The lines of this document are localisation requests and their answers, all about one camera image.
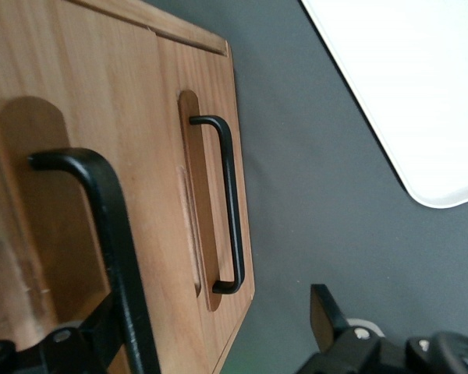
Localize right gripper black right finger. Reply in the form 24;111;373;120
296;284;468;374

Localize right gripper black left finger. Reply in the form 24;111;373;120
0;290;133;374

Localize long black drawer handle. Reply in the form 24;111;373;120
27;147;161;374

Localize wooden drawer cabinet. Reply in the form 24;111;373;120
68;0;230;55

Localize beige rectangular tray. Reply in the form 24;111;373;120
300;0;468;210

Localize short black drawer handle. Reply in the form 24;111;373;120
189;115;246;295

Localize wooden drawer with short handle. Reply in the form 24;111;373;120
151;29;257;374

